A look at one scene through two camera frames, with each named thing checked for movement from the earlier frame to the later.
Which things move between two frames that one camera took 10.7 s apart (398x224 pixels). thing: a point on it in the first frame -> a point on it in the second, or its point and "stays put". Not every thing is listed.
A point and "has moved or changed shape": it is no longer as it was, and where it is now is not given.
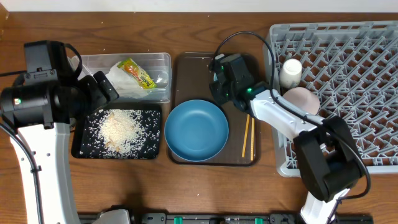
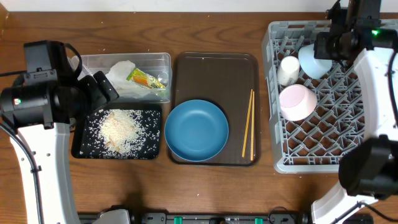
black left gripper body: (92, 98) stays put
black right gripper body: (222, 93) -> (330, 46)
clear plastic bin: (137, 77) stays put
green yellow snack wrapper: (137, 74) has moved or changed shape
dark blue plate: (196, 130) stays put
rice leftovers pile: (122, 134) stays put
